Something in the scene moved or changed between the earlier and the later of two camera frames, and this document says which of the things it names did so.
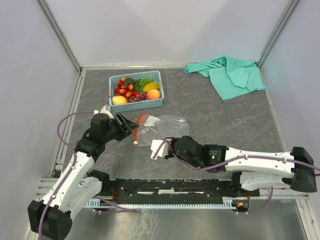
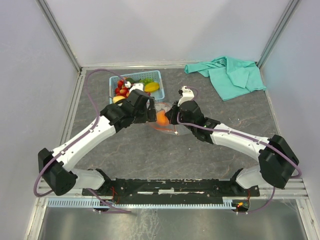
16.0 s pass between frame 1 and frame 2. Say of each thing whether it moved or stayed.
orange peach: moved
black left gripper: moved
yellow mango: stayed
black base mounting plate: stayed
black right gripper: moved
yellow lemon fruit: stayed
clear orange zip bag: moved
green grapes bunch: stayed
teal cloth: stayed
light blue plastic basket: stayed
